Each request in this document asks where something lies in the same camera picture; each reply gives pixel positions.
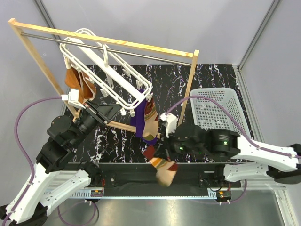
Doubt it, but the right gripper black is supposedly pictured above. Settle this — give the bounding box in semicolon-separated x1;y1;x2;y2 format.
154;127;205;162

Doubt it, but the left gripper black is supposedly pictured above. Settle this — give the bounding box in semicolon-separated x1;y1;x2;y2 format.
71;98;124;147

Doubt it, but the striped sock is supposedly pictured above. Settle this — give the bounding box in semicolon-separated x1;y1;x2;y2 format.
143;145;178;187
143;98;158;141

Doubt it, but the purple sock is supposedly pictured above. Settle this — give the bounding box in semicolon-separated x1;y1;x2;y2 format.
130;99;157;145

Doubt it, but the white plastic clip hanger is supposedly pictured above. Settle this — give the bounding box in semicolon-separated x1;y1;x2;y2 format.
60;37;153;112

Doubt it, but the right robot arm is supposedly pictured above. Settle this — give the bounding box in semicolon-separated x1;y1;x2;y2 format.
156;124;301;187

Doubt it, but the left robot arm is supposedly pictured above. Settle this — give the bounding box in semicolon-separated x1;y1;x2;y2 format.
0;101;121;226

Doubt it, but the orange sock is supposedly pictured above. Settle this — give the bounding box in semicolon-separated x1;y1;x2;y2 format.
65;67;96;104

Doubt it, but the white plastic basket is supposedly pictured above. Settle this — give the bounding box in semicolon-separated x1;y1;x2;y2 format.
190;88;251;137

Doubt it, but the steel rack rod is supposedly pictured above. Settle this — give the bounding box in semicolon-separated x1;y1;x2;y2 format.
20;32;191;66

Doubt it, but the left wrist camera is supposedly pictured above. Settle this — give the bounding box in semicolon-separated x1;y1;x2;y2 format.
61;89;85;109

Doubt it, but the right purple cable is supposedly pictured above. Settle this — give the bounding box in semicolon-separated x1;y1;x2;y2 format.
166;95;301;205

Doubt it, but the purple cable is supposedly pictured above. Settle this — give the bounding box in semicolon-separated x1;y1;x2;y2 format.
0;96;63;226
166;95;301;205

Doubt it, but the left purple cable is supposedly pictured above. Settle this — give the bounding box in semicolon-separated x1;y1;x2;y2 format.
0;96;63;226

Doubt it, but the wooden hanging rack frame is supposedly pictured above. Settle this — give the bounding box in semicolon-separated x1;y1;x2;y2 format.
7;18;200;167

